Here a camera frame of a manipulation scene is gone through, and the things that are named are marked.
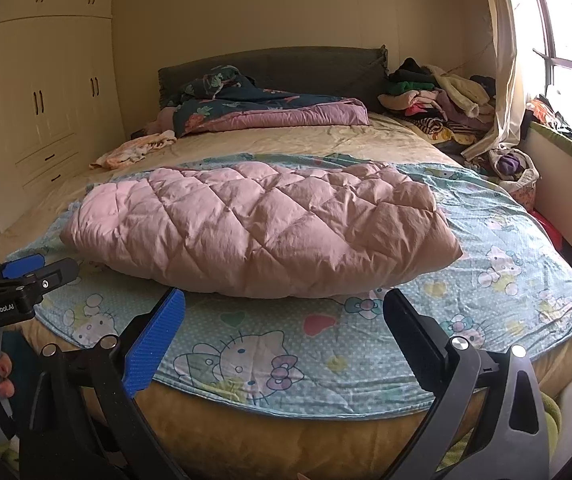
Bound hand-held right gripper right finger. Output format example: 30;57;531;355
381;287;552;480

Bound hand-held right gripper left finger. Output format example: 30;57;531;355
18;287;187;480

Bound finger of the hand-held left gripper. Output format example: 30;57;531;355
0;254;47;291
28;257;81;295

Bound pink quilted jacket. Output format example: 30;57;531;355
60;161;463;300

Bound basket of clothes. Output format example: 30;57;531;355
486;147;541;206

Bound pile of mixed clothes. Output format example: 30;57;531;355
377;57;497;146

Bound clothes on window seat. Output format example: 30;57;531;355
526;95;572;158

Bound person's left hand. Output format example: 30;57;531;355
0;354;17;401

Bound blue cartoon printed blanket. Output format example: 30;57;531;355
6;152;572;421

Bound small peach floral cloth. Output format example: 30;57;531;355
90;130;178;170

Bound red plastic item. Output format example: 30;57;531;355
536;210;564;243

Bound pink pillow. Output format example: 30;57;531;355
155;107;179;133

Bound cream built-in wardrobe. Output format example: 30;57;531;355
0;0;127;241

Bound bed with beige sheet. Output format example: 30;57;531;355
0;112;572;480

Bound green window seat cushion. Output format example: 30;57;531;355
528;122;572;171

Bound dark floral quilt pink lining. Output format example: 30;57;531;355
168;66;370;137

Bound cream curtain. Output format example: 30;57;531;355
461;0;534;161

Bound dark grey headboard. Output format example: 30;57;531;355
157;46;389;111

